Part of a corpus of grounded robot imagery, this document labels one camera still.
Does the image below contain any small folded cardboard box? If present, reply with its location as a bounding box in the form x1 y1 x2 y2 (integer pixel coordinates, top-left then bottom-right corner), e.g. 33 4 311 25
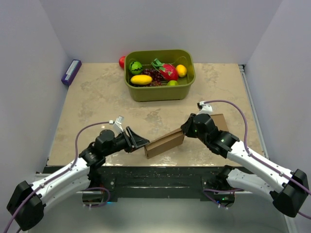
211 114 229 132

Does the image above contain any green plastic basket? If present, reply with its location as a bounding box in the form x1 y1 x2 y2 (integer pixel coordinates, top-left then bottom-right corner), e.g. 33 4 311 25
124 50 195 102

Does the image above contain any green toy lime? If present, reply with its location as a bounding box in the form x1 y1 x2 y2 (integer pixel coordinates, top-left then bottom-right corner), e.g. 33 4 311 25
167 80 179 86

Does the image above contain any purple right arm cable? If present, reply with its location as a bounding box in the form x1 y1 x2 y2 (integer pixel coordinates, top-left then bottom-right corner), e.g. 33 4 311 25
200 99 311 218

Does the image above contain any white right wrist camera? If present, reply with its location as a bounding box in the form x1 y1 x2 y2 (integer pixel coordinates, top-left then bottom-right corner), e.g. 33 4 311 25
197 101 213 115

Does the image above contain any yellow toy lemon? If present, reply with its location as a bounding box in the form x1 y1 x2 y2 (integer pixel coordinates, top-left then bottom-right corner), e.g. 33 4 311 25
175 65 187 78

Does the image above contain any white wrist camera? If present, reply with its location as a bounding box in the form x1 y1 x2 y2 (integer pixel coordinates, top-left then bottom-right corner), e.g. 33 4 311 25
197 101 213 115
109 116 124 133

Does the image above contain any small toy watermelon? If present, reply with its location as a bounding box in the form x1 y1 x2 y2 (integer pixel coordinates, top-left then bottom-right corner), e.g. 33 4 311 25
128 61 143 75

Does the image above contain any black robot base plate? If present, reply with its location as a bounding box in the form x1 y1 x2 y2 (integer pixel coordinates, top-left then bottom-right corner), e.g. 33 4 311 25
42 165 258 202

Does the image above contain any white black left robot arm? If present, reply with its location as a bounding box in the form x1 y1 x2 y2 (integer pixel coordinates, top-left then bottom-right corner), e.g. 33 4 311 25
4 127 149 232

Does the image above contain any red toy apple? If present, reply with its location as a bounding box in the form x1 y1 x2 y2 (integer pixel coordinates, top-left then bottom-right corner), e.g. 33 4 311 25
119 56 125 69

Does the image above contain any yellow toy mango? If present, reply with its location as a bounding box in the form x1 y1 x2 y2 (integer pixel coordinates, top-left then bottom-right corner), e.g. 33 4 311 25
130 75 153 85

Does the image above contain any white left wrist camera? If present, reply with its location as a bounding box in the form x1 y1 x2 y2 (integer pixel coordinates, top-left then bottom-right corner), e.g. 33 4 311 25
109 116 124 133

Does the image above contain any purple toy grapes bunch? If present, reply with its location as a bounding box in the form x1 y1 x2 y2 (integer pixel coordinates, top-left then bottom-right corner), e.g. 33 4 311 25
142 69 163 86

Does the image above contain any pink toy dragon fruit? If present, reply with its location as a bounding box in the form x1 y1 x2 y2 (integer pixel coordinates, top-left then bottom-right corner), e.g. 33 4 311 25
151 58 179 81

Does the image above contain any purple white rectangular box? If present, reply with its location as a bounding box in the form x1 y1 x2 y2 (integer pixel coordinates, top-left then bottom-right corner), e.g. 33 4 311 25
61 59 82 86

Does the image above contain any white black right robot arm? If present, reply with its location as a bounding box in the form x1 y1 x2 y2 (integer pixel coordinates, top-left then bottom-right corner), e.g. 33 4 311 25
181 114 310 217

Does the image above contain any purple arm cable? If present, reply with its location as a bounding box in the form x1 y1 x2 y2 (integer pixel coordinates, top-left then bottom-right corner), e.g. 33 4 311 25
200 99 311 218
0 121 115 233

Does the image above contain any brown cardboard box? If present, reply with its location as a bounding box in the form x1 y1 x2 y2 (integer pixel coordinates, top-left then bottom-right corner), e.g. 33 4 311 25
144 128 185 159

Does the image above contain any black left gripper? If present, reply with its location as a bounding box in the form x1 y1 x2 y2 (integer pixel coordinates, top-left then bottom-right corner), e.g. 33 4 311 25
104 126 149 157

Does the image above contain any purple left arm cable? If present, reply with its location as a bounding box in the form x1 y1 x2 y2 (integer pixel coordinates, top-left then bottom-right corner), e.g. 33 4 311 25
0 121 115 233

